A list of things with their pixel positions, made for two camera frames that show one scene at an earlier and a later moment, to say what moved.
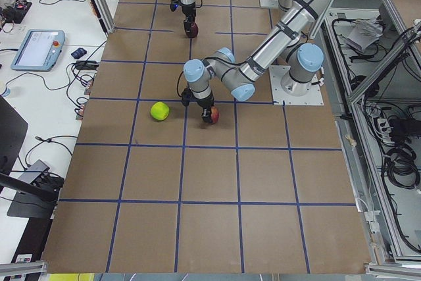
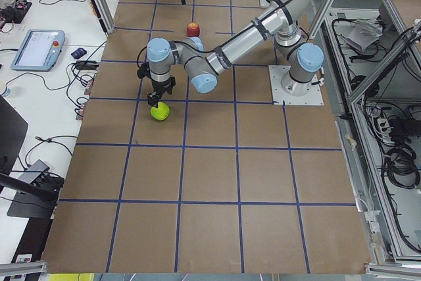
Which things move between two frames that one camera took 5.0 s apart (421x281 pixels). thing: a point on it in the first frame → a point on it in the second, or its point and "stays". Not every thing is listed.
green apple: [159, 110] stays
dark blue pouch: [79, 52] stays
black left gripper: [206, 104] → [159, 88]
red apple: [214, 114] → [193, 29]
